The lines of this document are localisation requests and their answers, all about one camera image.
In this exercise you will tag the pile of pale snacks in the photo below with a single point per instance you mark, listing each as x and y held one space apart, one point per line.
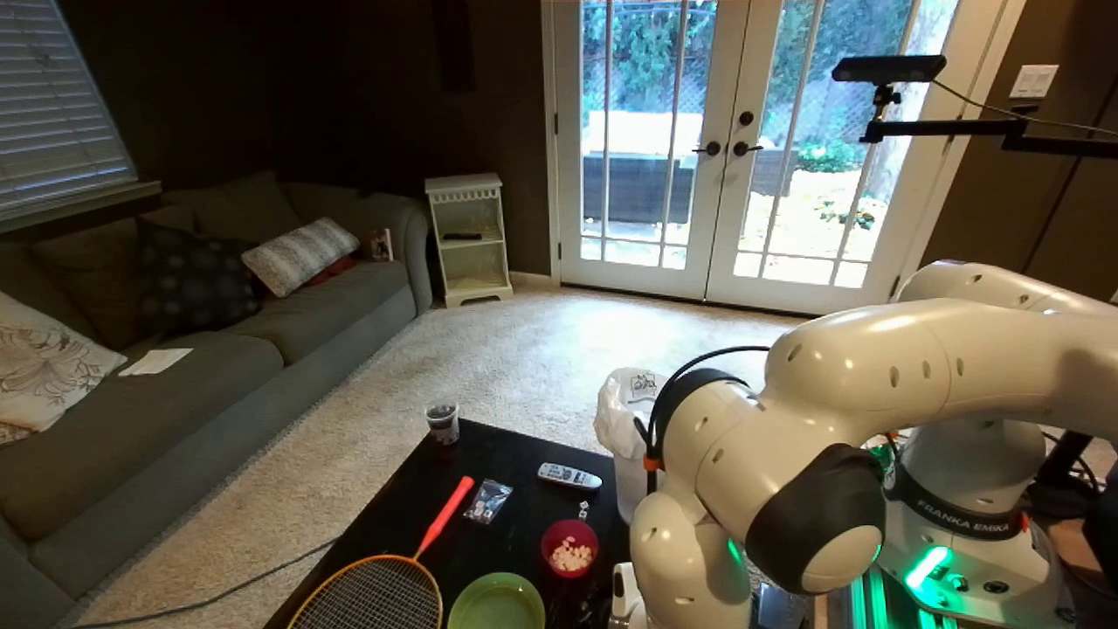
571 557

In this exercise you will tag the white lined trash bin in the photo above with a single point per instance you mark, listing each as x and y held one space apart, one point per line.
625 405

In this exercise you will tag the white french door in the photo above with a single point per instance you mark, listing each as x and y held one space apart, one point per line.
571 141
763 71

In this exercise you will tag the white paper sheet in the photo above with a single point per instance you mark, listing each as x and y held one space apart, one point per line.
154 361

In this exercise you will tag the gray fabric sofa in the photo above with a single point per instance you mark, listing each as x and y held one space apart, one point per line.
175 421

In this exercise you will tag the striped white throw pillow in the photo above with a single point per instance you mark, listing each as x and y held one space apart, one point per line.
302 251

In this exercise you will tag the orange badminton racket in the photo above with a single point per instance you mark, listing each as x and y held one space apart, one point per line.
444 517

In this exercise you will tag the small clear plastic bag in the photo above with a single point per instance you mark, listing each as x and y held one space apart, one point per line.
487 502

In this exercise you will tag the green plastic plate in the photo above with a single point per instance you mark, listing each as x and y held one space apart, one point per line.
494 603

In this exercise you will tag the brown throw pillow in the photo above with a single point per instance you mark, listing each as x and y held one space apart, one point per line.
91 279

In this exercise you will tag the small white shelf unit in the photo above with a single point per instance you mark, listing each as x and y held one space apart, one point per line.
465 240

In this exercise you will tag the dark patterned throw pillow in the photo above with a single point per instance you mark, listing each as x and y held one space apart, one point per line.
197 279

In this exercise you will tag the small pale box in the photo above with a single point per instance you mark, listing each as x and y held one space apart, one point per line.
383 247

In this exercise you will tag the white window blinds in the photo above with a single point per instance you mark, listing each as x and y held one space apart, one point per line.
59 105

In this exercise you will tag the white wall switch plate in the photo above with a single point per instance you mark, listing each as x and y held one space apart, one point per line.
1037 81

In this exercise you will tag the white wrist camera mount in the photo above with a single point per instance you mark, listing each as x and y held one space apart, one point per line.
625 588

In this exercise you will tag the white remote control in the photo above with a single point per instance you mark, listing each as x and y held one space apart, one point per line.
569 475

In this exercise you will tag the black stereo camera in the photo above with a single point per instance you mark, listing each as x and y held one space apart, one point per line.
889 67

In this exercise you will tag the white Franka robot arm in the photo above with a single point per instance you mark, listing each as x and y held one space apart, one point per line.
965 350

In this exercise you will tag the white printed throw pillow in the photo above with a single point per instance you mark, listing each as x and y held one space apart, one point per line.
47 368

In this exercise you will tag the red bowl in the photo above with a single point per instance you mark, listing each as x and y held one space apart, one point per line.
571 545

